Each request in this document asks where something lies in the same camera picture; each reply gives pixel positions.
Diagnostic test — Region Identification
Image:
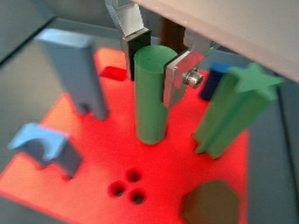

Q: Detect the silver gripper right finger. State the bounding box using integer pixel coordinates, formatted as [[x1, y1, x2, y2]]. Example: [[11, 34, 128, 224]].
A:
[[163, 29, 220, 109]]

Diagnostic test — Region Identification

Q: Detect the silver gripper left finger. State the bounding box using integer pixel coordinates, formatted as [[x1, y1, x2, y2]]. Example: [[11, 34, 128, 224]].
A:
[[106, 0, 151, 81]]

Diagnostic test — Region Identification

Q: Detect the green round cylinder peg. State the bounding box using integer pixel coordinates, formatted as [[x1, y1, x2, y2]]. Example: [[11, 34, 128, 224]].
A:
[[135, 45, 176, 144]]

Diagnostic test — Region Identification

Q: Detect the red peg board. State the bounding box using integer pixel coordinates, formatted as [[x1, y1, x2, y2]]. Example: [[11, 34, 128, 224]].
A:
[[0, 48, 248, 224]]

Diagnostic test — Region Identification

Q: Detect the dark blue peg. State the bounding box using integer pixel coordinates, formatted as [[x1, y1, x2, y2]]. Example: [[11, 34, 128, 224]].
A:
[[200, 62, 231, 101]]

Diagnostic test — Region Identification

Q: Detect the tall dark brown peg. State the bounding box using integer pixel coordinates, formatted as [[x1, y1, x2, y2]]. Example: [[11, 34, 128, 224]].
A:
[[160, 17, 187, 53]]

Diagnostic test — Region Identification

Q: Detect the green star peg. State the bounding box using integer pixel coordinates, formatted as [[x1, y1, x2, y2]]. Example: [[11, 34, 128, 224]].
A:
[[194, 62, 285, 158]]

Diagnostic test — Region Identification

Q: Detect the tall light blue peg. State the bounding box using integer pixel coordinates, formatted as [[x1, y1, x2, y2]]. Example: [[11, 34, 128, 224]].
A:
[[35, 28, 108, 120]]

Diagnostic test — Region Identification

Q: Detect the short light blue arch peg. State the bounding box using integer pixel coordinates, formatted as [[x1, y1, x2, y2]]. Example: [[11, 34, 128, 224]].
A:
[[8, 123, 82, 179]]

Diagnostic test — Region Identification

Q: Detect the short brown hexagon peg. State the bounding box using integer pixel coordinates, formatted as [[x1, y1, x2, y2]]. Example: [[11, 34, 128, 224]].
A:
[[182, 179, 240, 224]]

